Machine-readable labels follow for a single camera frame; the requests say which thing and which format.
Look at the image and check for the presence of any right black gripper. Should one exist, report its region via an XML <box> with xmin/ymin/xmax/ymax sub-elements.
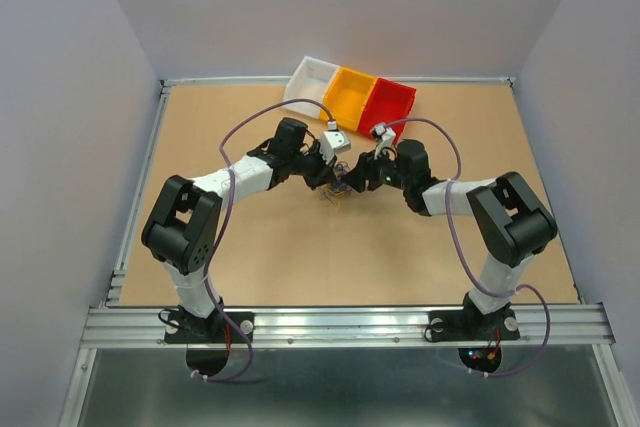
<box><xmin>339</xmin><ymin>143</ymin><xmax>410</xmax><ymax>192</ymax></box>

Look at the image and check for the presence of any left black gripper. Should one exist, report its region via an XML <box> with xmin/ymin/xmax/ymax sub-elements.
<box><xmin>289</xmin><ymin>140</ymin><xmax>337</xmax><ymax>191</ymax></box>

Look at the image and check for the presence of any thin wire bundle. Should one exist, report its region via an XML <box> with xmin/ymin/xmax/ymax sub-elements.
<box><xmin>317</xmin><ymin>161</ymin><xmax>359</xmax><ymax>213</ymax></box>

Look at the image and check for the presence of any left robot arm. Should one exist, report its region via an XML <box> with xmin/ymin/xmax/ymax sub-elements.
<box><xmin>141</xmin><ymin>117</ymin><xmax>351</xmax><ymax>341</ymax></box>

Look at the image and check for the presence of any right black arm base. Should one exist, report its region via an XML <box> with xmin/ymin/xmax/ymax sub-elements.
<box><xmin>423</xmin><ymin>295</ymin><xmax>520</xmax><ymax>343</ymax></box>

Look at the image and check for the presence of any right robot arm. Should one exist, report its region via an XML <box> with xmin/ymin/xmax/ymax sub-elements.
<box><xmin>342</xmin><ymin>140</ymin><xmax>558</xmax><ymax>337</ymax></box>

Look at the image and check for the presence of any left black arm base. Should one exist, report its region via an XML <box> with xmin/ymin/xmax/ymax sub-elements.
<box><xmin>158</xmin><ymin>307</ymin><xmax>245</xmax><ymax>345</ymax></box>

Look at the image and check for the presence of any yellow plastic bin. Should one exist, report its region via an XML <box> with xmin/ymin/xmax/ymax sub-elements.
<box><xmin>323</xmin><ymin>67</ymin><xmax>378</xmax><ymax>132</ymax></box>

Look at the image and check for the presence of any red plastic bin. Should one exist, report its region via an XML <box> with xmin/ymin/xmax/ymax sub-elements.
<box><xmin>356</xmin><ymin>78</ymin><xmax>416</xmax><ymax>138</ymax></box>

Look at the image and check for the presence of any white plastic bin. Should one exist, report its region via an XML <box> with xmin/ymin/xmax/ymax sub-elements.
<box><xmin>283</xmin><ymin>56</ymin><xmax>340</xmax><ymax>119</ymax></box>

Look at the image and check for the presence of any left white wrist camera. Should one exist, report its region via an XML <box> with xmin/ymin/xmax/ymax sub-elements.
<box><xmin>319</xmin><ymin>120</ymin><xmax>352</xmax><ymax>164</ymax></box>

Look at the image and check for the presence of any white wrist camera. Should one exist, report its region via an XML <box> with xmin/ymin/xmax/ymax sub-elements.
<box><xmin>370</xmin><ymin>123</ymin><xmax>396</xmax><ymax>159</ymax></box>
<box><xmin>319</xmin><ymin>120</ymin><xmax>352</xmax><ymax>164</ymax></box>

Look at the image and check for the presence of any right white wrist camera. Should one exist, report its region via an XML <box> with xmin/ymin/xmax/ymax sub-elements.
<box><xmin>370</xmin><ymin>123</ymin><xmax>396</xmax><ymax>159</ymax></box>

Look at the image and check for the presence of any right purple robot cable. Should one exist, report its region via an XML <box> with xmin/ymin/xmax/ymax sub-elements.
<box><xmin>372</xmin><ymin>118</ymin><xmax>551</xmax><ymax>379</ymax></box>

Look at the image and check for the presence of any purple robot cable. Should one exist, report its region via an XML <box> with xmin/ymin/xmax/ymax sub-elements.
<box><xmin>372</xmin><ymin>118</ymin><xmax>551</xmax><ymax>379</ymax></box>
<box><xmin>191</xmin><ymin>99</ymin><xmax>339</xmax><ymax>383</ymax></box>

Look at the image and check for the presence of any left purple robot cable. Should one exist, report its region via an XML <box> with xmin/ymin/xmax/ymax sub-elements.
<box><xmin>191</xmin><ymin>99</ymin><xmax>339</xmax><ymax>383</ymax></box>

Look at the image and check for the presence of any aluminium front rail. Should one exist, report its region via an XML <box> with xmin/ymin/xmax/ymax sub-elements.
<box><xmin>80</xmin><ymin>304</ymin><xmax>615</xmax><ymax>350</ymax></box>

